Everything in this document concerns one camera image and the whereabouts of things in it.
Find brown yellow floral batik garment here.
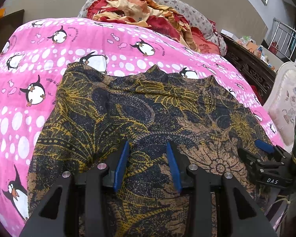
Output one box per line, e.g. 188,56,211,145
27,63,270,236

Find white upholstered floral chair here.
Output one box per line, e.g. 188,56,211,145
263,62,296,148

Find dark carved wooden headboard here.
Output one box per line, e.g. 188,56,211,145
222,34,276,105

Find metal railing rack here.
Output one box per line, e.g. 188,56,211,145
268,18,296,62

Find cluttered items on nightstand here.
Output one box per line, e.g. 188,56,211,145
220,29,277,72

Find grey floral pillow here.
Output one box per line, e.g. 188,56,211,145
78,0,228,56

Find pink penguin print blanket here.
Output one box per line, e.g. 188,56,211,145
0,18,281,236

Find dark wooden side furniture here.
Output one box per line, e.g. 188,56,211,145
0,10,25,54

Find red and gold floral quilt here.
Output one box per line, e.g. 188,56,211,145
80,0,221,55

